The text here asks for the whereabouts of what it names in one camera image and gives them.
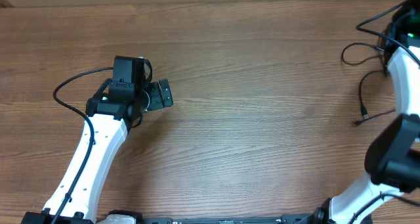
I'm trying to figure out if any black cable silver plug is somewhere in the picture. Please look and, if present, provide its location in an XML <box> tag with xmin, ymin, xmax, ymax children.
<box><xmin>341</xmin><ymin>42</ymin><xmax>384</xmax><ymax>125</ymax></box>

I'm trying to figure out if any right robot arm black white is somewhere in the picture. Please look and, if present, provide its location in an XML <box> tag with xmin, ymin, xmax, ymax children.
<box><xmin>280</xmin><ymin>0</ymin><xmax>419</xmax><ymax>223</ymax></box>

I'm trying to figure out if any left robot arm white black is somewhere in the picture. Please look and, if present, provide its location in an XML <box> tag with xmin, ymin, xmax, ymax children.
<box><xmin>22</xmin><ymin>56</ymin><xmax>173</xmax><ymax>223</ymax></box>

